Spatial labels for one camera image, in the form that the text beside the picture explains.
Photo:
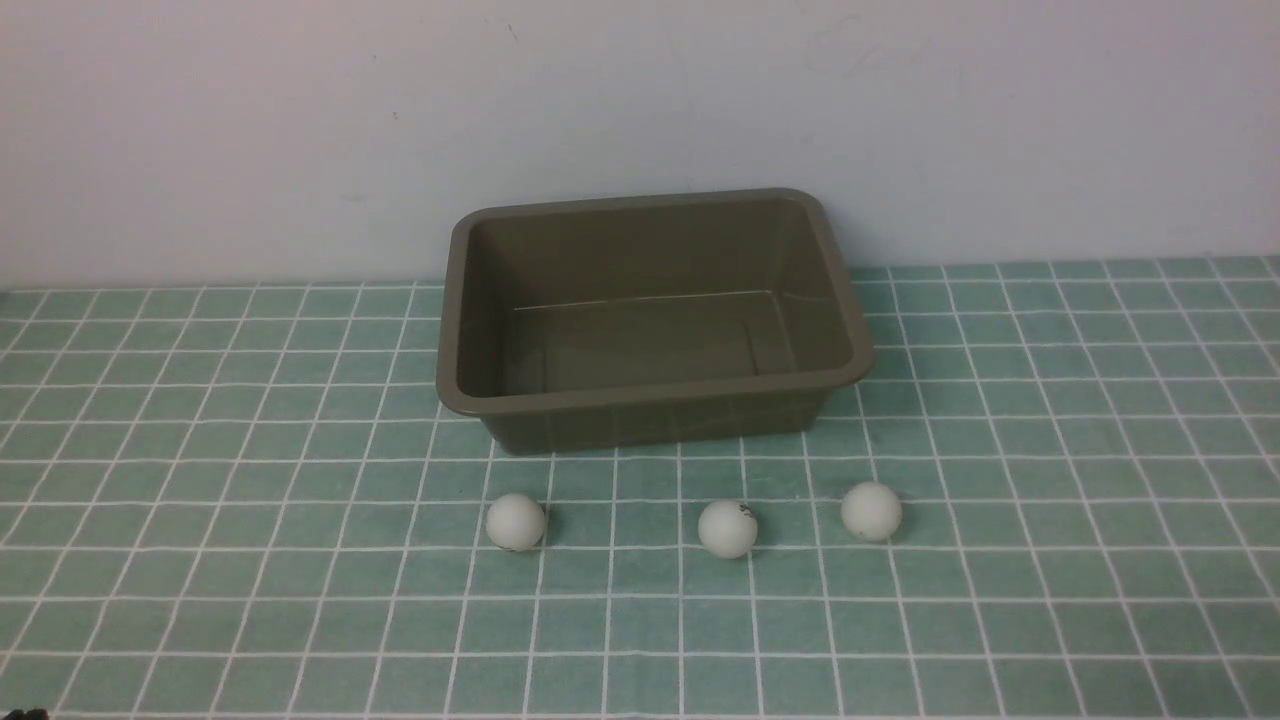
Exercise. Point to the white ball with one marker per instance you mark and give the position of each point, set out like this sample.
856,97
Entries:
728,528
872,512
515,523

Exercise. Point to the olive green plastic bin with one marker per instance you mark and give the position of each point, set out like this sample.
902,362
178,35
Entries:
648,320

